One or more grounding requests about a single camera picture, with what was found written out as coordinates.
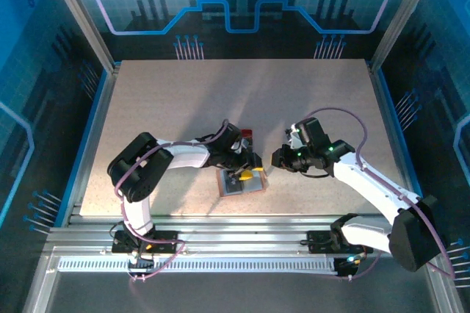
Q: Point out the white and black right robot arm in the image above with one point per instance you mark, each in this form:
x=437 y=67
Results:
x=367 y=180

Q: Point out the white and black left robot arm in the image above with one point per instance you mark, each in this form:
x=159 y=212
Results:
x=183 y=155

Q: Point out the blue edge strip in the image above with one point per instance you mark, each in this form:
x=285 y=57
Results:
x=397 y=125
x=89 y=125

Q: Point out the black controller board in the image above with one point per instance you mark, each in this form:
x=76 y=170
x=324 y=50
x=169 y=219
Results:
x=345 y=269
x=141 y=262

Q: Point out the aluminium frame cross rails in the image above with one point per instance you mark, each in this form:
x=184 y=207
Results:
x=238 y=234

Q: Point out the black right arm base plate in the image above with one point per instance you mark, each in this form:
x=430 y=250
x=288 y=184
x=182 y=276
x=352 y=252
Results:
x=316 y=241

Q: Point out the aluminium side rail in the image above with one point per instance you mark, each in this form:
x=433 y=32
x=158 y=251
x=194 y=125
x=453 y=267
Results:
x=99 y=125
x=390 y=125

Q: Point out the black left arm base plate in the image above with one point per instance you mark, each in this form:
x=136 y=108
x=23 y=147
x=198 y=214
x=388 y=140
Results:
x=165 y=236

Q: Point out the aluminium frame post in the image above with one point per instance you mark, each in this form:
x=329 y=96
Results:
x=82 y=15
x=404 y=15

